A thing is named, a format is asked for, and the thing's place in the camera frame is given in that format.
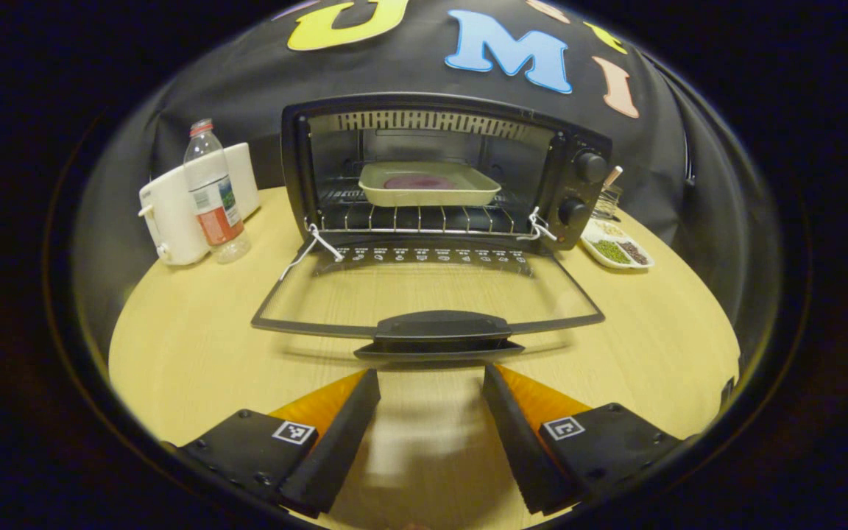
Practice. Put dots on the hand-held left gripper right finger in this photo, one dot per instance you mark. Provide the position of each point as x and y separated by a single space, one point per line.
520 442

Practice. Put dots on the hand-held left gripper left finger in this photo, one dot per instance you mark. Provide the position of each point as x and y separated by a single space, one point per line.
332 449

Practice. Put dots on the cream food tray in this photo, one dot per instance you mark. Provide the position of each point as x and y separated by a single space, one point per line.
431 197

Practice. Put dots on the black electric oven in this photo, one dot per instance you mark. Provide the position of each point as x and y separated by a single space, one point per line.
571 184

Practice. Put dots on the pink meat slice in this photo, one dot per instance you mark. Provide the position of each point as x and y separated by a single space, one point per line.
420 182

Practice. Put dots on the white divided dish with beans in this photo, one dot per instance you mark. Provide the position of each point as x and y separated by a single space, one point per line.
615 252

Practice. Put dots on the clear plastic water bottle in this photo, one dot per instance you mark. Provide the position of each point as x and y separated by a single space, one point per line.
214 199

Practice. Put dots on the white toaster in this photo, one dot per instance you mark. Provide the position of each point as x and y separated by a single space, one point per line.
166 221

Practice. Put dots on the black backdrop cloth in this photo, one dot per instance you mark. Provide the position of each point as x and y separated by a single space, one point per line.
247 81

